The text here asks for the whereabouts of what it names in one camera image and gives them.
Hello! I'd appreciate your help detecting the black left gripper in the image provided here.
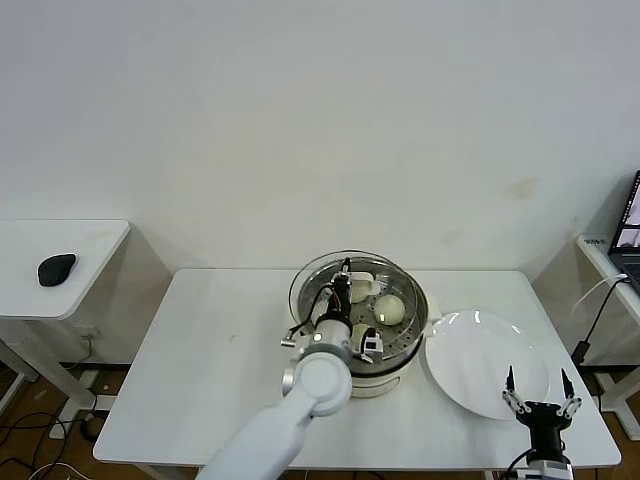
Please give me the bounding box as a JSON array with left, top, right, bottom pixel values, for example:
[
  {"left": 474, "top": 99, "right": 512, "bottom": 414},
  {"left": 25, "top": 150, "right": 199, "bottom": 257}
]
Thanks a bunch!
[{"left": 329, "top": 256, "right": 354, "bottom": 324}]

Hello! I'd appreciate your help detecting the white cable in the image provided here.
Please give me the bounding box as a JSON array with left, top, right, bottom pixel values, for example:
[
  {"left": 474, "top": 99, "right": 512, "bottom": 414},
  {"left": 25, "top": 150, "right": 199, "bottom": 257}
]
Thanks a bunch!
[{"left": 571, "top": 276, "right": 629, "bottom": 319}]

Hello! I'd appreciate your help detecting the white desk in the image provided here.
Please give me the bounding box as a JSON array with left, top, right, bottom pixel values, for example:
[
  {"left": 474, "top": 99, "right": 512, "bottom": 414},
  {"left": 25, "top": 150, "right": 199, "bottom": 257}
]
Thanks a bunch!
[{"left": 574, "top": 234, "right": 640, "bottom": 441}]

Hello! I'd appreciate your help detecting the black computer mouse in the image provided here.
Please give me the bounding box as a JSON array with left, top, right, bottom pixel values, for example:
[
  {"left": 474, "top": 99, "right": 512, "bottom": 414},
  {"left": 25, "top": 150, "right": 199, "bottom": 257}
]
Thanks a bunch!
[{"left": 37, "top": 253, "right": 79, "bottom": 287}]

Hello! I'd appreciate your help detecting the round glass pot lid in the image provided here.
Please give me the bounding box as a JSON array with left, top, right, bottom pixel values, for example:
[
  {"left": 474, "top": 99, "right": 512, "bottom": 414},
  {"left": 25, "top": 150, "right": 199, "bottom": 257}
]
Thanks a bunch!
[{"left": 288, "top": 248, "right": 419, "bottom": 354}]

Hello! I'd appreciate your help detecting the black floor cable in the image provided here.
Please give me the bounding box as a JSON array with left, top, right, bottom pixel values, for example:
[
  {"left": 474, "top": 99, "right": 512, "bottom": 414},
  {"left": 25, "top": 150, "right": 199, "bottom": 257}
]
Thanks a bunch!
[{"left": 0, "top": 412, "right": 86, "bottom": 454}]

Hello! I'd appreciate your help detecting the small white side table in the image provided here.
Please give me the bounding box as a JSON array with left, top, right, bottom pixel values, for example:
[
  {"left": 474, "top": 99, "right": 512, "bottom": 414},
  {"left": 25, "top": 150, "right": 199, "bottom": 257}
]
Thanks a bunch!
[{"left": 0, "top": 219, "right": 134, "bottom": 419}]

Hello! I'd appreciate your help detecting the dark open laptop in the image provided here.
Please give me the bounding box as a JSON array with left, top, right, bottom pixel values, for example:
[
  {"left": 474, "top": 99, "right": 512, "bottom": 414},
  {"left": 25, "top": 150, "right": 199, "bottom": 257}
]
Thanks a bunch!
[{"left": 607, "top": 171, "right": 640, "bottom": 294}]

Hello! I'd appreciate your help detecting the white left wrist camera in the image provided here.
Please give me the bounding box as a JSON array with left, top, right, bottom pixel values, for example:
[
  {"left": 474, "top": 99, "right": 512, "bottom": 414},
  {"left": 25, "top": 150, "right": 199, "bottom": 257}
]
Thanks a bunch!
[{"left": 359, "top": 327, "right": 384, "bottom": 364}]

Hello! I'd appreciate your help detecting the black power adapter cable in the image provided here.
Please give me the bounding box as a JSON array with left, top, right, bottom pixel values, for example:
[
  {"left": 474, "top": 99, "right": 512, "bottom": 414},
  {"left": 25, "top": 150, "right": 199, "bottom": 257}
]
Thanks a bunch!
[{"left": 571, "top": 279, "right": 632, "bottom": 367}]

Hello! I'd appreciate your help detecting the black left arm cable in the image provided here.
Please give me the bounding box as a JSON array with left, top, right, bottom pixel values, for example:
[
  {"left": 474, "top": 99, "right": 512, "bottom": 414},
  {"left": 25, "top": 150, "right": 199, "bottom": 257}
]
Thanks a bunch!
[{"left": 287, "top": 284, "right": 334, "bottom": 335}]

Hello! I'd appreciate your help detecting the round white plate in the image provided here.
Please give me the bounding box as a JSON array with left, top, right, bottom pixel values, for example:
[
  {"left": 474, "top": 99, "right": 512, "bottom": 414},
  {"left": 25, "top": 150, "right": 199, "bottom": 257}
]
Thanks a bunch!
[{"left": 424, "top": 310, "right": 551, "bottom": 421}]

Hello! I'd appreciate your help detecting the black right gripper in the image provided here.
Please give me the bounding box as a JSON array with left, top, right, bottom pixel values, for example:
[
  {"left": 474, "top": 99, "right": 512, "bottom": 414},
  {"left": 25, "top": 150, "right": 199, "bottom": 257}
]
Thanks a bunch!
[{"left": 501, "top": 364, "right": 584, "bottom": 459}]

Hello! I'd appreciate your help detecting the perforated steel steamer basket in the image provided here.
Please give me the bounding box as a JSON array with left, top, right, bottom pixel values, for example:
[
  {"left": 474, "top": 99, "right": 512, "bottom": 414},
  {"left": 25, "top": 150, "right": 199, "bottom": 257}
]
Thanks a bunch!
[{"left": 297, "top": 258, "right": 431, "bottom": 371}]

